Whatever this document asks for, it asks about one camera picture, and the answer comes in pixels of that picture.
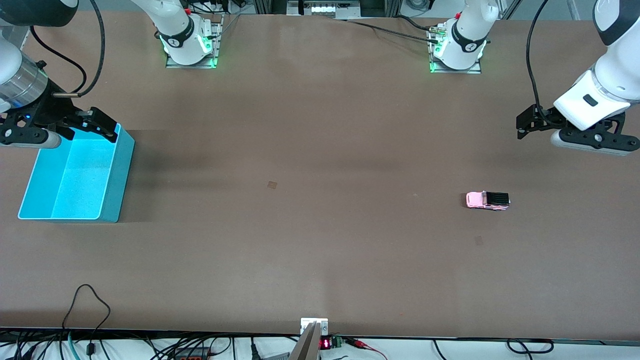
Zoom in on black looped cable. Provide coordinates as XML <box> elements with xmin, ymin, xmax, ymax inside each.
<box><xmin>61</xmin><ymin>284</ymin><xmax>112</xmax><ymax>357</ymax></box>

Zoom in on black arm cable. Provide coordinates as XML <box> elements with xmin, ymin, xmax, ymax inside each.
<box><xmin>29</xmin><ymin>0</ymin><xmax>107</xmax><ymax>98</ymax></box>
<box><xmin>525</xmin><ymin>0</ymin><xmax>553</xmax><ymax>118</ymax></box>

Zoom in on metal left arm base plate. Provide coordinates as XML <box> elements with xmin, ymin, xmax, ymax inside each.
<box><xmin>428</xmin><ymin>24</ymin><xmax>483</xmax><ymax>75</ymax></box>

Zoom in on red clip lead wires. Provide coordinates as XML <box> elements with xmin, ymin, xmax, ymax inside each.
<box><xmin>344</xmin><ymin>337</ymin><xmax>388</xmax><ymax>360</ymax></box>

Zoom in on aluminium frame with light box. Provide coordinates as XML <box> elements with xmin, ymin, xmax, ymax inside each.
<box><xmin>252</xmin><ymin>0</ymin><xmax>403</xmax><ymax>18</ymax></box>

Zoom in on pink toy pickup truck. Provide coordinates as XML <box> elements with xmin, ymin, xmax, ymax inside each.
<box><xmin>465</xmin><ymin>191</ymin><xmax>511</xmax><ymax>211</ymax></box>

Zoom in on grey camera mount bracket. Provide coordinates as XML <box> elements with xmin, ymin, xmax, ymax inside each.
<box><xmin>289</xmin><ymin>317</ymin><xmax>329</xmax><ymax>360</ymax></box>

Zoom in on teal cable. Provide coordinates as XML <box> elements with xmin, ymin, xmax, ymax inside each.
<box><xmin>66</xmin><ymin>331</ymin><xmax>82</xmax><ymax>360</ymax></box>

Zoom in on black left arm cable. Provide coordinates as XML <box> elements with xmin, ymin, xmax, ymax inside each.
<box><xmin>525</xmin><ymin>0</ymin><xmax>553</xmax><ymax>118</ymax></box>

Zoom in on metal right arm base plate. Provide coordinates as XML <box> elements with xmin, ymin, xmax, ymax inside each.
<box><xmin>165</xmin><ymin>14</ymin><xmax>224</xmax><ymax>69</ymax></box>

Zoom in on blue plastic bin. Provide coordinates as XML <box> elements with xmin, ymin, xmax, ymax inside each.
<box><xmin>18</xmin><ymin>123</ymin><xmax>136</xmax><ymax>224</ymax></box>

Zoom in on black coiled cable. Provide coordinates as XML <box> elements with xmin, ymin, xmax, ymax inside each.
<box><xmin>506</xmin><ymin>338</ymin><xmax>555</xmax><ymax>355</ymax></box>

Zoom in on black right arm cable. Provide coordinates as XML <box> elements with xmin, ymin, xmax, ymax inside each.
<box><xmin>29</xmin><ymin>0</ymin><xmax>107</xmax><ymax>98</ymax></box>

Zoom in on long black table cable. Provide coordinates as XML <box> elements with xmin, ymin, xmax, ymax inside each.
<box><xmin>344</xmin><ymin>15</ymin><xmax>442</xmax><ymax>40</ymax></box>

